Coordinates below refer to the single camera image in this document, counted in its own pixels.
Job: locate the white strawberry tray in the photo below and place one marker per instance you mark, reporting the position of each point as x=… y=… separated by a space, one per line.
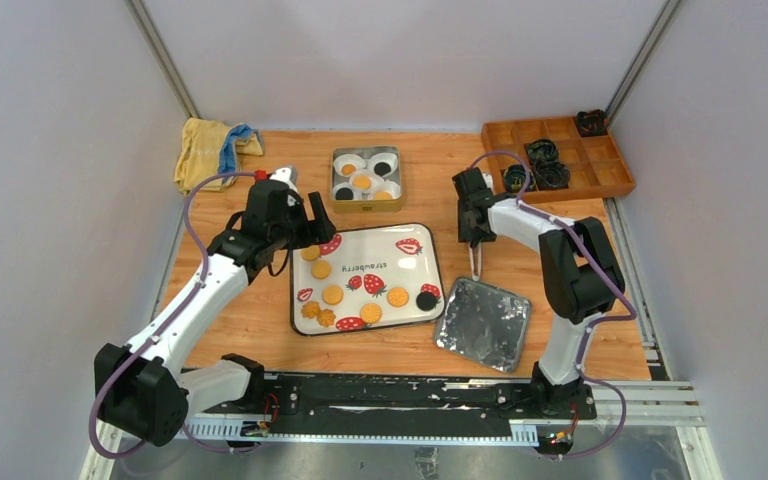
x=376 y=275

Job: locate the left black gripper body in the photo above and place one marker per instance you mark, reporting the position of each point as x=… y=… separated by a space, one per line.
x=295 y=218

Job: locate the wooden compartment box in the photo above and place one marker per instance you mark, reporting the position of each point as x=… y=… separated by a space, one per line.
x=596 y=165

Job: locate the black sandwich cookie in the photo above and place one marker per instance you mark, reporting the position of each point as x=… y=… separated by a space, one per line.
x=382 y=169
x=426 y=301
x=344 y=194

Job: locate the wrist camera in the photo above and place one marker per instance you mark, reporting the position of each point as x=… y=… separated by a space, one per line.
x=488 y=179
x=287 y=175

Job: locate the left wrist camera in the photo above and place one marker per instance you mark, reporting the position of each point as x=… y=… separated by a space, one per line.
x=287 y=175

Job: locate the blue cloth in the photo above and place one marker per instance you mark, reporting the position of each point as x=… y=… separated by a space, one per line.
x=227 y=159

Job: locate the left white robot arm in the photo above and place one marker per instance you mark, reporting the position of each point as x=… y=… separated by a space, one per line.
x=141 y=387

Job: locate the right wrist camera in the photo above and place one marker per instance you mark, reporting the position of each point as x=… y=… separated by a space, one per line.
x=488 y=179

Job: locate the white paper cup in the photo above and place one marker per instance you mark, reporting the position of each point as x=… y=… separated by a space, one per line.
x=390 y=186
x=358 y=194
x=375 y=178
x=389 y=157
x=351 y=158

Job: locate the metal tongs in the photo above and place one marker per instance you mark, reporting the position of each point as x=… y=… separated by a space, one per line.
x=475 y=260

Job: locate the round dotted biscuit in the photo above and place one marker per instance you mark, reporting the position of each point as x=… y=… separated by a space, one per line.
x=320 y=269
x=311 y=253
x=382 y=195
x=362 y=182

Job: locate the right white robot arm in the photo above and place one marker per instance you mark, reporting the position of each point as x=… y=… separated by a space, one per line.
x=581 y=277

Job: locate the silver tin lid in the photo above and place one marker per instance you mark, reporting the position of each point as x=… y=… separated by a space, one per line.
x=485 y=324

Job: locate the gold cookie tin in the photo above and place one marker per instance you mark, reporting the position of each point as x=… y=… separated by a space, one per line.
x=365 y=206

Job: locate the swirl butter cookie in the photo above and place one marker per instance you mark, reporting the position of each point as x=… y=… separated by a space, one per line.
x=347 y=169

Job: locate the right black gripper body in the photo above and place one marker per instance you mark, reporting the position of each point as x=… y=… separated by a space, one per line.
x=467 y=233

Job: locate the yellow cloth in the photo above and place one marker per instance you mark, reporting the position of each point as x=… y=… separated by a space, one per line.
x=201 y=141

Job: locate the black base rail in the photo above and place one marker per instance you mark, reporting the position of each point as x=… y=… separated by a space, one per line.
x=395 y=410

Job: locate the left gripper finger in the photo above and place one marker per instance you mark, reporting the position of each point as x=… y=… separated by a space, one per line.
x=301 y=239
x=321 y=227

